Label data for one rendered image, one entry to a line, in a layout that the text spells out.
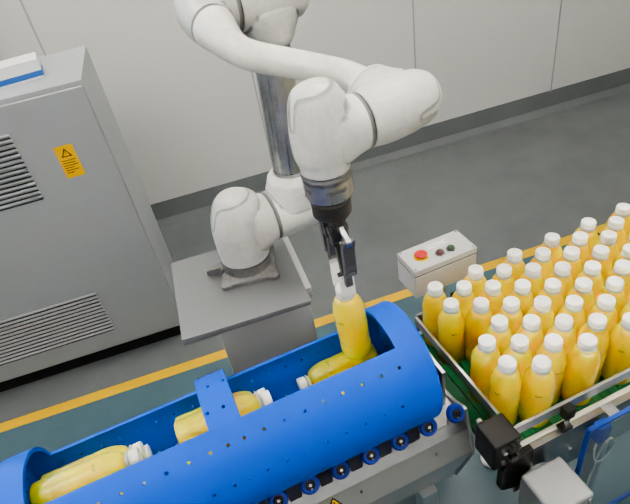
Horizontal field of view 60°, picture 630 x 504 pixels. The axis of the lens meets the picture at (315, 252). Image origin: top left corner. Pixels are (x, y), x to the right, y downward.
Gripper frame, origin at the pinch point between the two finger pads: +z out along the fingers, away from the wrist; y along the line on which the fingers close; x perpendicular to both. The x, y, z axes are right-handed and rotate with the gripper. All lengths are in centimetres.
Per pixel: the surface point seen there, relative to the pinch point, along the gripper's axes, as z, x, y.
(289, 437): 17.9, -21.8, 17.3
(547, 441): 45, 33, 28
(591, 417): 46, 46, 28
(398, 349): 13.4, 5.4, 12.0
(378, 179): 137, 118, -230
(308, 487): 38.8, -21.1, 16.7
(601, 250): 25, 72, 0
